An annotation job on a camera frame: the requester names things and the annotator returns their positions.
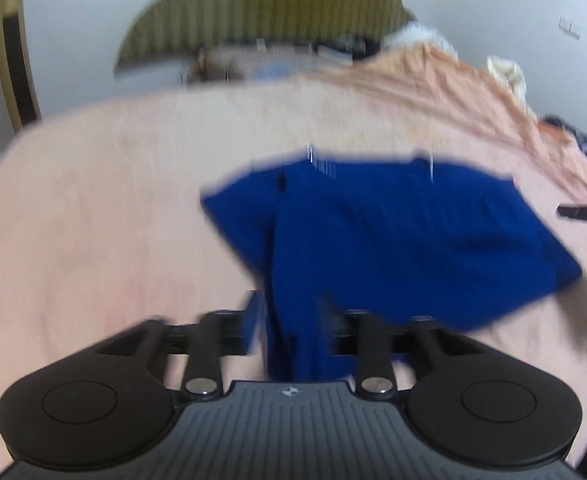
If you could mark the pink bed blanket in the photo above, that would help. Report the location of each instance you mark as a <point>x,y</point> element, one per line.
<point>98,210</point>

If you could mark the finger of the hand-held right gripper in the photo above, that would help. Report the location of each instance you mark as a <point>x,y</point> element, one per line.
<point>586,212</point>

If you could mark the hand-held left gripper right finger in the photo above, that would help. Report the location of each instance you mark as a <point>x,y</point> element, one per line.
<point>373,355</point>

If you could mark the white quilt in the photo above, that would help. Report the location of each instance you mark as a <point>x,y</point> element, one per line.
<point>418,40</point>

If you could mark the dark clothes pile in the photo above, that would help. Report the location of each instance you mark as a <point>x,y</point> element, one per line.
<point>586,142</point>

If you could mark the cream crumpled cloth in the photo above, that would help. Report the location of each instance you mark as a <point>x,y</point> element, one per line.
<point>508,75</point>

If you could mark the olive padded headboard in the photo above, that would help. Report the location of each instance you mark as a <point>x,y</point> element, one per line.
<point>273,5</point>

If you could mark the blue shorts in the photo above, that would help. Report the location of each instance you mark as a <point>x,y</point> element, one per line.
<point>398,240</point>

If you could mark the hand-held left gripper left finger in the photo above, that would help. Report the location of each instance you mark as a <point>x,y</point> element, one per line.
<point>256,322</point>

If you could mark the white wall switch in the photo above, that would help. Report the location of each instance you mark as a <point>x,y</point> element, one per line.
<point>570,27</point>

